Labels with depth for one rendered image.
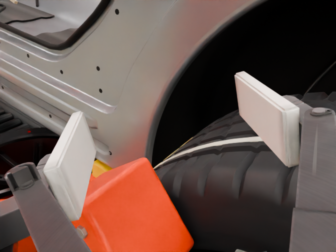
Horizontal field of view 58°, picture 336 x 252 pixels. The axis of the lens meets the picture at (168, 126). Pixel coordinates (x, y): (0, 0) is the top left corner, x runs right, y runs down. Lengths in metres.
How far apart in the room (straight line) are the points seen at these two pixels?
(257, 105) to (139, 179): 0.12
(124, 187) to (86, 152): 0.06
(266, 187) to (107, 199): 0.11
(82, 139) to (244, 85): 0.10
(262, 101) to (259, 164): 0.10
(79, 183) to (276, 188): 0.14
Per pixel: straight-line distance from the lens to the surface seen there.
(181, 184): 0.27
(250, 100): 0.18
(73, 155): 0.16
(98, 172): 0.87
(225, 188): 0.25
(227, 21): 0.51
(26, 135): 1.40
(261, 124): 0.17
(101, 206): 0.23
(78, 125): 0.18
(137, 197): 0.24
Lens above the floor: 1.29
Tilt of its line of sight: 32 degrees down
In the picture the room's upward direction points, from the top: 9 degrees clockwise
